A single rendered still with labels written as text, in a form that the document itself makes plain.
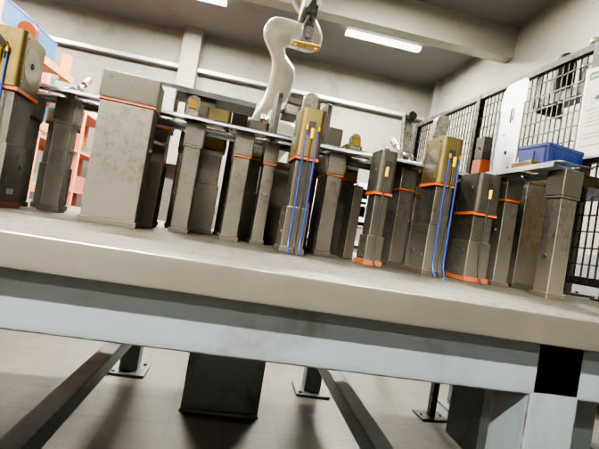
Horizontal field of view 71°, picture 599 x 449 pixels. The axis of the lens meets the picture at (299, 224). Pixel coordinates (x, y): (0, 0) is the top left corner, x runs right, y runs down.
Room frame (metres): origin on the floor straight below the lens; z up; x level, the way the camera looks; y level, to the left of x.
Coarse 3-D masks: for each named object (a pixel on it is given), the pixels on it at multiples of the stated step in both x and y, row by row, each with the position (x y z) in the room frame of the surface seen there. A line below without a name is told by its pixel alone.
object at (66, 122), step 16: (64, 112) 1.05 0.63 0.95; (80, 112) 1.09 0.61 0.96; (64, 128) 1.06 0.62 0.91; (64, 144) 1.06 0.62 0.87; (48, 160) 1.05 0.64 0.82; (64, 160) 1.06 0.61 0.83; (48, 176) 1.05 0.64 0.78; (64, 176) 1.07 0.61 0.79; (48, 192) 1.05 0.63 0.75; (64, 192) 1.09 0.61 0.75; (48, 208) 1.05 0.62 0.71; (64, 208) 1.10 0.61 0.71
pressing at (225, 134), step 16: (48, 96) 1.12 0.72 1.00; (64, 96) 1.09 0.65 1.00; (80, 96) 1.06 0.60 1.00; (96, 96) 1.00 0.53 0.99; (96, 112) 1.18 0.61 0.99; (176, 112) 1.04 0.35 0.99; (176, 128) 1.22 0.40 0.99; (208, 128) 1.19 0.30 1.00; (224, 128) 1.14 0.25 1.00; (240, 128) 1.07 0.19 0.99; (256, 144) 1.27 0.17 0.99; (288, 144) 1.21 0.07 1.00; (352, 160) 1.30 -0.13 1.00; (368, 160) 1.24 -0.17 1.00; (400, 160) 1.14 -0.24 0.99
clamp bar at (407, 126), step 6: (408, 114) 1.41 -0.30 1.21; (414, 114) 1.41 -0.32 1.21; (402, 120) 1.44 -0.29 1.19; (408, 120) 1.44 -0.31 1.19; (402, 126) 1.44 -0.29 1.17; (408, 126) 1.44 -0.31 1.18; (402, 132) 1.43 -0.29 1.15; (408, 132) 1.44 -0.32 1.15; (402, 138) 1.42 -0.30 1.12; (408, 138) 1.43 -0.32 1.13; (402, 144) 1.41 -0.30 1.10; (408, 144) 1.43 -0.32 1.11; (402, 150) 1.41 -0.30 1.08; (408, 150) 1.42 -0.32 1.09; (402, 156) 1.41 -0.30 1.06; (408, 156) 1.42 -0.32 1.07
